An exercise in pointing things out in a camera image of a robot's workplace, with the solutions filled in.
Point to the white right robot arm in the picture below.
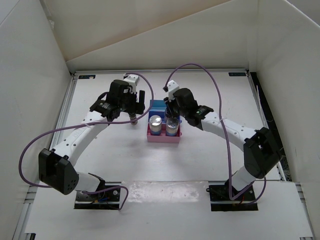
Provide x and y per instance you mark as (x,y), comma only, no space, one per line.
(260,150)

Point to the pink organizer box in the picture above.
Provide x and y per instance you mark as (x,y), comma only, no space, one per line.
(163,138)

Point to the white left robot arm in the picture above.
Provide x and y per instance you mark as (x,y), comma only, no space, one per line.
(56,166)

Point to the silver-lid shaker bottle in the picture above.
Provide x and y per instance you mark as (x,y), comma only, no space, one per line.
(155,125)
(172,126)

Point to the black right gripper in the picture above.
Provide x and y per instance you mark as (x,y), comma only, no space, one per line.
(169,103)

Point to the small black-lid pepper bottle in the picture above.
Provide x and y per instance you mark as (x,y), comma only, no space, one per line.
(133,118)

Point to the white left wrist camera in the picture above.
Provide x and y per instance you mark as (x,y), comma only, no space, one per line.
(133,81)

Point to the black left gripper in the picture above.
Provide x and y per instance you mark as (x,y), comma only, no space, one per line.
(136,107)

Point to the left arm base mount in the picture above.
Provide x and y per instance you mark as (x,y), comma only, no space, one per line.
(110,200)

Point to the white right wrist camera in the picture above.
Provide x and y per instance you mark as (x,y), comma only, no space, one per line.
(170,88)

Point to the light blue organizer box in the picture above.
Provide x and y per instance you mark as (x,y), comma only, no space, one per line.
(157,105)

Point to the black-cap spice jar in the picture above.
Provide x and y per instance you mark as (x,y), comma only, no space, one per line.
(168,115)

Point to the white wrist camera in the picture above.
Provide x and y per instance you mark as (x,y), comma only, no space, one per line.
(170,88)
(133,81)

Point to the dark blue organizer box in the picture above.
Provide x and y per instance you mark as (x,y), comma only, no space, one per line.
(161,112)

